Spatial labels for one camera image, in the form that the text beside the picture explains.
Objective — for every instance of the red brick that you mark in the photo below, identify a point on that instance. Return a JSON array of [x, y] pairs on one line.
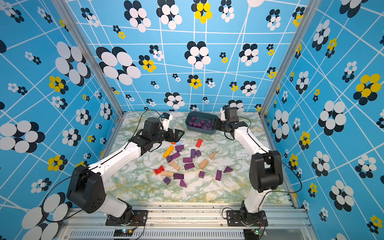
[[199, 143]]

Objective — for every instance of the red arch block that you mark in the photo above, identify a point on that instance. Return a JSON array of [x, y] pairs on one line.
[[159, 170]]

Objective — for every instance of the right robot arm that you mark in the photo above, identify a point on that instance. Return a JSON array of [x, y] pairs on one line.
[[265, 174]]

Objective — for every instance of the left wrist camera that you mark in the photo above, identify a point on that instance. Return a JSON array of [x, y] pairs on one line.
[[166, 117]]

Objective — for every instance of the aluminium rail frame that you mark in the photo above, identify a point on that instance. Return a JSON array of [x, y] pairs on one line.
[[188, 221]]

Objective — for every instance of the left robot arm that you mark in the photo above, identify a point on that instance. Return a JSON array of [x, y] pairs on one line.
[[87, 186]]

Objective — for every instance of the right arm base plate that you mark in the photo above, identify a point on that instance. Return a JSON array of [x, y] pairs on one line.
[[242, 218]]

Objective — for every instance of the natural wood brick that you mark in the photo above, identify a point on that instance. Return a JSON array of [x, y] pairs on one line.
[[167, 173], [175, 165], [203, 164]]

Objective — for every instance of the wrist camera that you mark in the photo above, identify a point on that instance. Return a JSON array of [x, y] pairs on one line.
[[166, 117], [229, 114]]

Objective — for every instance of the yellow brick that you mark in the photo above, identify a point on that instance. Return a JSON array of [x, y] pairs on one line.
[[168, 151]]

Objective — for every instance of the purple triangle block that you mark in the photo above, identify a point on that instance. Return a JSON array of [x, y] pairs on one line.
[[227, 170], [183, 184]]

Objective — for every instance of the natural wood wedge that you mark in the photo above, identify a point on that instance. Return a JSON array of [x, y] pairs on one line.
[[212, 155]]

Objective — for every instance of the teal storage bin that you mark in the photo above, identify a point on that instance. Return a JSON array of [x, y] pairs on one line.
[[199, 117]]

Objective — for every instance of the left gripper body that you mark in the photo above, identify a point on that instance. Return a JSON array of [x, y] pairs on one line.
[[162, 136]]

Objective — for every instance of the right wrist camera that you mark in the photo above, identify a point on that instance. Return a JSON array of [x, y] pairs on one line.
[[229, 114]]

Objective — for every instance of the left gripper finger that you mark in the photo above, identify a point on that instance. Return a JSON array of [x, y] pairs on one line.
[[176, 132], [173, 139]]

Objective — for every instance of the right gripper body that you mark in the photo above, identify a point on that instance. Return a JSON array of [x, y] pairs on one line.
[[225, 125]]

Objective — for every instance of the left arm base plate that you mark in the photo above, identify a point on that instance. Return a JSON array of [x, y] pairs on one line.
[[131, 218]]

